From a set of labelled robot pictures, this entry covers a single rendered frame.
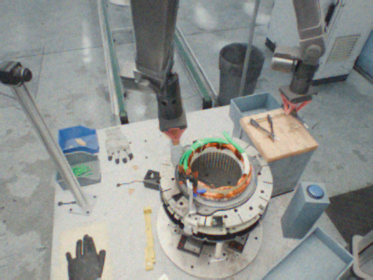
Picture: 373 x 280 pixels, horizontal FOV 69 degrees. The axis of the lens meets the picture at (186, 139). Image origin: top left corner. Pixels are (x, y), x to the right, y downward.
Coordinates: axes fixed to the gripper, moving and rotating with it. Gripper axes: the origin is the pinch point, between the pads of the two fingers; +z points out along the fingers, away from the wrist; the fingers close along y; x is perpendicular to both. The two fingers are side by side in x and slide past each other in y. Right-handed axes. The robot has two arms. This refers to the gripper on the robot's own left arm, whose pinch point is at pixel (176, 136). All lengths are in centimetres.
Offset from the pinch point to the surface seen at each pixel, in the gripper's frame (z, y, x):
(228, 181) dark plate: 19.9, 4.2, 14.0
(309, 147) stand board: 18.2, -3.0, 42.3
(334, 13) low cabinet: 63, -169, 145
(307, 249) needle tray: 20.0, 27.6, 29.5
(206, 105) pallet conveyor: 52, -66, 18
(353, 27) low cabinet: 80, -170, 169
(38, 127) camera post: -4.1, -6.7, -36.4
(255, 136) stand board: 17.0, -9.8, 26.1
